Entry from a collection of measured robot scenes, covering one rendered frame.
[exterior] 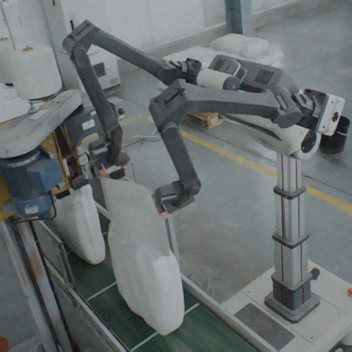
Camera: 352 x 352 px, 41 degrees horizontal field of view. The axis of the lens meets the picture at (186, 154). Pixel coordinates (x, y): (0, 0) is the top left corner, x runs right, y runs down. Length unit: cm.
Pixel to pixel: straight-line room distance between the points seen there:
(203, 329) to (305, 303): 53
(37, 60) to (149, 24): 539
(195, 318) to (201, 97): 136
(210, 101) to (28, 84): 77
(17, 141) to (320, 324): 159
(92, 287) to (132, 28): 484
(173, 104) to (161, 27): 603
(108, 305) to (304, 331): 94
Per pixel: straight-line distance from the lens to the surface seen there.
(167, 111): 119
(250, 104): 131
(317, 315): 250
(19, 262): 231
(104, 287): 259
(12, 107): 494
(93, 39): 163
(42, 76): 176
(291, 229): 216
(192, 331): 229
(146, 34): 706
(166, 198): 157
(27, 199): 190
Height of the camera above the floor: 209
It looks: 28 degrees down
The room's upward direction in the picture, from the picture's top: 8 degrees counter-clockwise
